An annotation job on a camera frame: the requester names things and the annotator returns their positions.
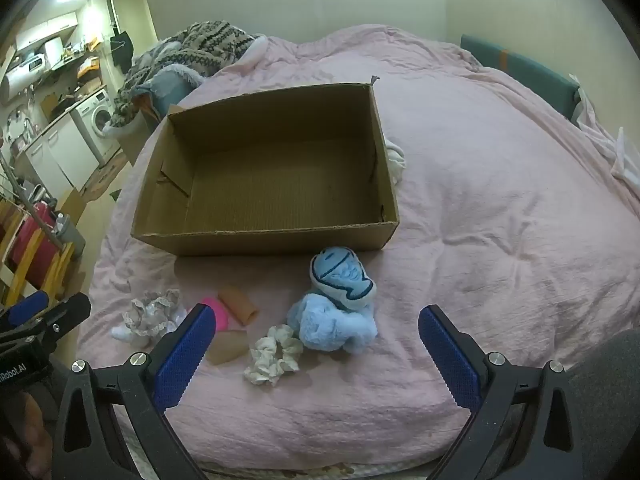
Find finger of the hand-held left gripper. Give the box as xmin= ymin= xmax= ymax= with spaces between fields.
xmin=0 ymin=290 xmax=49 ymax=332
xmin=0 ymin=292 xmax=92 ymax=350

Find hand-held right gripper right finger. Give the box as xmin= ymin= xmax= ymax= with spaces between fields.
xmin=419 ymin=304 xmax=584 ymax=480

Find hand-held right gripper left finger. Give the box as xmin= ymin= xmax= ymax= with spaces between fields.
xmin=52 ymin=302 xmax=217 ymax=480

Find white lace scrunchie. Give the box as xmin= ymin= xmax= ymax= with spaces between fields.
xmin=122 ymin=288 xmax=188 ymax=338

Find light blue plush toy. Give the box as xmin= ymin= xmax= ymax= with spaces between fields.
xmin=286 ymin=292 xmax=378 ymax=354

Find light blue printed cloth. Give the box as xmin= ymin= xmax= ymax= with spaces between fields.
xmin=309 ymin=247 xmax=377 ymax=316

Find cardboard box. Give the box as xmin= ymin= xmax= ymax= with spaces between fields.
xmin=131 ymin=76 xmax=401 ymax=257

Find person's left hand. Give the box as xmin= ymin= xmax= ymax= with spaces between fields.
xmin=0 ymin=392 xmax=54 ymax=476

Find yellow wooden chair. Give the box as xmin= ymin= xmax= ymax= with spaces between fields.
xmin=0 ymin=205 xmax=76 ymax=311

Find beige tube sock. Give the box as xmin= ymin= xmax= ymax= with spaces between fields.
xmin=207 ymin=331 xmax=249 ymax=366
xmin=217 ymin=286 xmax=260 ymax=327

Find pink rubber duck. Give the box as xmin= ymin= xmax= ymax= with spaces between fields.
xmin=201 ymin=296 xmax=232 ymax=333

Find red cloth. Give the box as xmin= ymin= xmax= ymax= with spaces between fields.
xmin=9 ymin=202 xmax=57 ymax=281

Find grey container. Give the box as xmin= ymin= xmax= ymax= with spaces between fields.
xmin=52 ymin=212 xmax=86 ymax=261

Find patterned floor rug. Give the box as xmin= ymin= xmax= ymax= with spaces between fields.
xmin=81 ymin=152 xmax=134 ymax=202

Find white kitchen cabinet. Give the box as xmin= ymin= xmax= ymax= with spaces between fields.
xmin=24 ymin=115 xmax=101 ymax=196

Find pink duvet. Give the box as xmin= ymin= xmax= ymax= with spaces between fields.
xmin=75 ymin=25 xmax=640 ymax=472

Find person's grey clothing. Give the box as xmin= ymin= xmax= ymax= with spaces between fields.
xmin=567 ymin=329 xmax=640 ymax=480

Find white washing machine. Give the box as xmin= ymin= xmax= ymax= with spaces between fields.
xmin=74 ymin=87 xmax=122 ymax=168

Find white crumpled cloth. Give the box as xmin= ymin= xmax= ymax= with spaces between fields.
xmin=385 ymin=137 xmax=408 ymax=186

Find white water heater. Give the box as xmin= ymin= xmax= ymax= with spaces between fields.
xmin=0 ymin=56 xmax=50 ymax=107

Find blue jacket with fur trim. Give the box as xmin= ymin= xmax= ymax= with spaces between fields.
xmin=142 ymin=62 xmax=207 ymax=117

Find black hanging garment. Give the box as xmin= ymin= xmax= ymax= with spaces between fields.
xmin=110 ymin=30 xmax=135 ymax=74

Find white sheet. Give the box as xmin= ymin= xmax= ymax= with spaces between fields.
xmin=572 ymin=75 xmax=640 ymax=186

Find white upper cabinets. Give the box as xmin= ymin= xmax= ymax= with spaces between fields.
xmin=15 ymin=10 xmax=81 ymax=54

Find teal headboard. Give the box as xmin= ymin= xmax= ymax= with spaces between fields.
xmin=460 ymin=34 xmax=581 ymax=121

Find patterned knit sweater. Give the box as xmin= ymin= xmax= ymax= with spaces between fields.
xmin=109 ymin=21 xmax=268 ymax=131

